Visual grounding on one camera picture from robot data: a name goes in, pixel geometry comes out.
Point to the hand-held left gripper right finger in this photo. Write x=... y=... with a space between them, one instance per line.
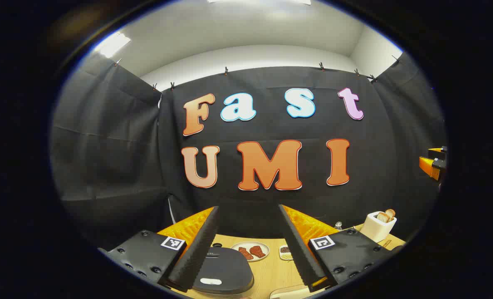
x=300 y=253

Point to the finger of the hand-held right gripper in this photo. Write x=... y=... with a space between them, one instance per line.
x=429 y=164

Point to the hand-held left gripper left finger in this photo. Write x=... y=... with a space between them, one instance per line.
x=196 y=253

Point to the black rice cooker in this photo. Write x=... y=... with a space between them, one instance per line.
x=225 y=265

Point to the clear rice bowl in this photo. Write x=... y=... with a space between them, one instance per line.
x=288 y=294

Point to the white divided bean dish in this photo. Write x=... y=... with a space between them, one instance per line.
x=285 y=252

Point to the round white plate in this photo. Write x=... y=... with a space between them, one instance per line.
x=236 y=245

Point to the red meat piece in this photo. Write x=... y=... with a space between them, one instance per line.
x=245 y=253
x=257 y=251

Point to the bread slice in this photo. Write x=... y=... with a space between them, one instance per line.
x=391 y=213
x=382 y=216

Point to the white toaster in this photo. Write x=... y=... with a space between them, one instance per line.
x=375 y=230

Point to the black backdrop cloth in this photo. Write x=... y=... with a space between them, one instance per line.
x=105 y=158

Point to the ceiling light panel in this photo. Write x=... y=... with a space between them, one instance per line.
x=111 y=45

